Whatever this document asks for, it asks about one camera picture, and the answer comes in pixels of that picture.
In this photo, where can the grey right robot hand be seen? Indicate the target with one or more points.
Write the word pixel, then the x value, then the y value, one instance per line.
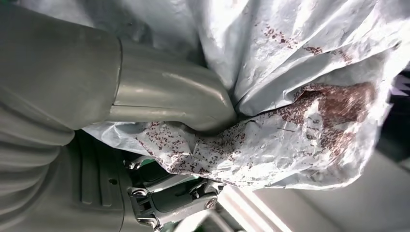
pixel 64 64

